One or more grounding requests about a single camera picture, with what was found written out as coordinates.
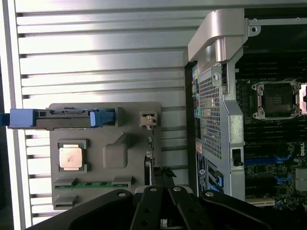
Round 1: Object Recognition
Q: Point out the black open PC case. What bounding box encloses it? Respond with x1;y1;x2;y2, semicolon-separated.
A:
184;8;307;209

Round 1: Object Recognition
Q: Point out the silver chipset heat sink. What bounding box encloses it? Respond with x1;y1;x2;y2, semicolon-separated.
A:
295;167;307;191

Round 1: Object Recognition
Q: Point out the silver CPU chip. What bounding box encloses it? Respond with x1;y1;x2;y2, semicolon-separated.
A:
59;144;84;170

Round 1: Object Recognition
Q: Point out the blue expansion slot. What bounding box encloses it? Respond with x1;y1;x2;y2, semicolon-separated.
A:
244;157;276;165

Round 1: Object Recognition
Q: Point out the grey parts rack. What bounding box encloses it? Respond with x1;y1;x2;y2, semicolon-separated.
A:
49;102;164;212

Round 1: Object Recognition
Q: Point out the hard disk in blue carrier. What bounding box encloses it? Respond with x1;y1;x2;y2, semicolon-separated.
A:
0;108;116;130

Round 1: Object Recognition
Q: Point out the green motherboard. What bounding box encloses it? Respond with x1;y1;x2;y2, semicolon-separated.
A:
236;55;307;211

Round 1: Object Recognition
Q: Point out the CPU socket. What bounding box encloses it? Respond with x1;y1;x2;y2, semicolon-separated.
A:
251;80;302;121

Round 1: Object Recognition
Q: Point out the green RAM stick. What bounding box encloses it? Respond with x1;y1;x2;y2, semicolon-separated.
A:
54;181;135;189

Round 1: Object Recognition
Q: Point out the white expansion slot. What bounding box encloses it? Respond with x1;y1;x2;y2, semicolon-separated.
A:
244;198;276;207

